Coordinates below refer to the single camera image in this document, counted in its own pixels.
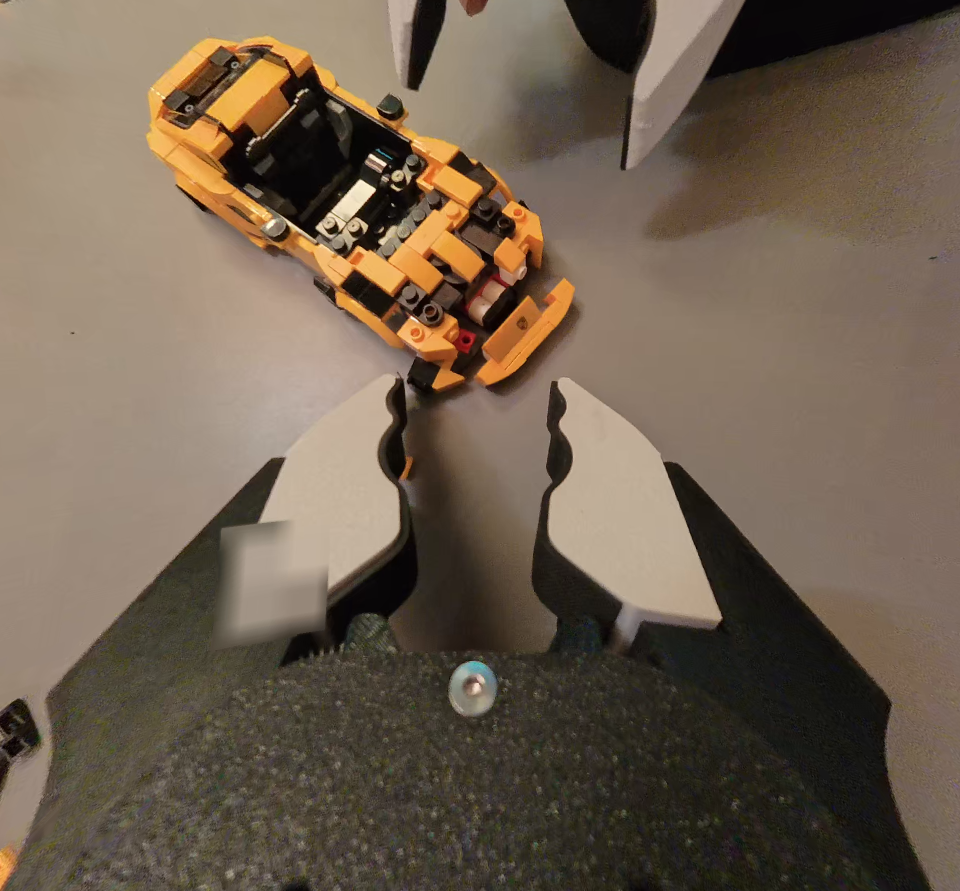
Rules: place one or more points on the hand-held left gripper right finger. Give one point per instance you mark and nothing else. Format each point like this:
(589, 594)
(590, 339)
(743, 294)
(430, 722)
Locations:
(630, 531)

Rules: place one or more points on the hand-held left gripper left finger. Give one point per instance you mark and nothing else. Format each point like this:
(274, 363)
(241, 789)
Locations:
(337, 486)

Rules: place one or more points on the orange lego car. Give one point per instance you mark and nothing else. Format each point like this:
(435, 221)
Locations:
(255, 96)

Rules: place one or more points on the orange lego bumper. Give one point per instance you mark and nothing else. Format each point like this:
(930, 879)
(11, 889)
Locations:
(525, 328)

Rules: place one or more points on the pile of orange black lego pieces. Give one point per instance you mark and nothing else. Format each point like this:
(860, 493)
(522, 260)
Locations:
(19, 726)

